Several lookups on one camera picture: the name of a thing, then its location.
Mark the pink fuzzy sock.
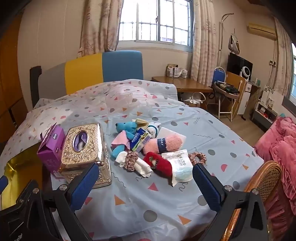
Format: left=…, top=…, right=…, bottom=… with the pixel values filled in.
left=142, top=134, right=183, bottom=155

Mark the beige air conditioner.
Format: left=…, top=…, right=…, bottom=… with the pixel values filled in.
left=247, top=22, right=277, bottom=40

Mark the rattan chair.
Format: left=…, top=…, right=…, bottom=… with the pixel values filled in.
left=217, top=160, right=283, bottom=241

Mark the wooden desk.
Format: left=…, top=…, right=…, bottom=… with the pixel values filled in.
left=151, top=76, right=213, bottom=109

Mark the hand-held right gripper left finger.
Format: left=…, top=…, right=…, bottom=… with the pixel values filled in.
left=23, top=162, right=100, bottom=241

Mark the white round fan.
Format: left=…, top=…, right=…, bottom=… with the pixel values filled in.
left=239, top=66, right=252, bottom=81

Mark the grey yellow blue headboard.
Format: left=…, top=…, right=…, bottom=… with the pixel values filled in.
left=30, top=50, right=144, bottom=108

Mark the side window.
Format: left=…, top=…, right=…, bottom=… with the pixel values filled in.
left=283, top=43, right=296, bottom=114

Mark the patterned white pillow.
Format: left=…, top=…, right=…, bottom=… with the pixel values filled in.
left=14, top=98, right=74, bottom=144

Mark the blue plush toy pink cape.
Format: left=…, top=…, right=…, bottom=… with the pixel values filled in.
left=110, top=120, right=139, bottom=160

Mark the black television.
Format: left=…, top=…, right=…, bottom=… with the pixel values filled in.
left=227, top=53, right=253, bottom=78

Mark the red fuzzy sock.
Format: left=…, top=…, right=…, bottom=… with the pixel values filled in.
left=143, top=152, right=173, bottom=178

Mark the gold embossed tissue box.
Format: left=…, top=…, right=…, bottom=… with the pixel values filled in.
left=59, top=123, right=112, bottom=189

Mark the white patterned bed sheet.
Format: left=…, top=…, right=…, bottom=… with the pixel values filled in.
left=0, top=79, right=265, bottom=241

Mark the white leaf print box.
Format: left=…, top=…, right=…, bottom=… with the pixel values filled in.
left=259, top=85, right=284, bottom=109

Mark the pink ruffled bedding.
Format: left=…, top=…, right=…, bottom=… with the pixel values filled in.
left=253, top=116, right=296, bottom=241

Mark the group of tins and boxes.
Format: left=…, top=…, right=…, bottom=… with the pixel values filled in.
left=166, top=63, right=189, bottom=79

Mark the white plastic packet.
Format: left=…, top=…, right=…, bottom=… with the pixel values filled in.
left=161, top=149, right=193, bottom=187

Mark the grey low shelf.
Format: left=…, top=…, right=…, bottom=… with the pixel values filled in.
left=251, top=102, right=278, bottom=130

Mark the blue folding chair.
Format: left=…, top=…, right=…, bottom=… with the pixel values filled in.
left=211, top=67, right=238, bottom=122

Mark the wooden cabinet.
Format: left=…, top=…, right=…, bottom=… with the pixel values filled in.
left=225, top=71, right=253, bottom=116

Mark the purple cardboard box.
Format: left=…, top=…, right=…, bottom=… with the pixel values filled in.
left=37, top=123, right=65, bottom=178

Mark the blue yellow tissue packet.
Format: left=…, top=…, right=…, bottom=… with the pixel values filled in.
left=129, top=128, right=152, bottom=152

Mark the black bag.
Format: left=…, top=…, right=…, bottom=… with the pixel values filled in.
left=214, top=81, right=240, bottom=95

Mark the white woven basket bag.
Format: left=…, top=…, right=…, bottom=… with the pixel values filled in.
left=183, top=91, right=207, bottom=108

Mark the pink satin scrunchie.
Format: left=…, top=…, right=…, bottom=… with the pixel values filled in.
left=125, top=151, right=139, bottom=172
left=188, top=152, right=207, bottom=166

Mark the beige patterned curtain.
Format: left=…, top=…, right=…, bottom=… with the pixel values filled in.
left=77, top=0, right=124, bottom=58
left=191, top=0, right=223, bottom=87
left=274, top=16, right=294, bottom=98

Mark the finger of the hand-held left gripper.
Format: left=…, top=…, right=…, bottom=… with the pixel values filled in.
left=0, top=175, right=8, bottom=197

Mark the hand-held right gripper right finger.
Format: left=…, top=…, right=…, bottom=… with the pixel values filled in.
left=192, top=163, right=277, bottom=241

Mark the barred window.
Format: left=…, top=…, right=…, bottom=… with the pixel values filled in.
left=118, top=0, right=193, bottom=52

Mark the grey hanging backpack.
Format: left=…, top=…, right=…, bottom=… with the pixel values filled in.
left=228, top=29, right=241, bottom=55

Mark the metal hook stand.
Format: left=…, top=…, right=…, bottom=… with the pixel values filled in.
left=218, top=13, right=234, bottom=70

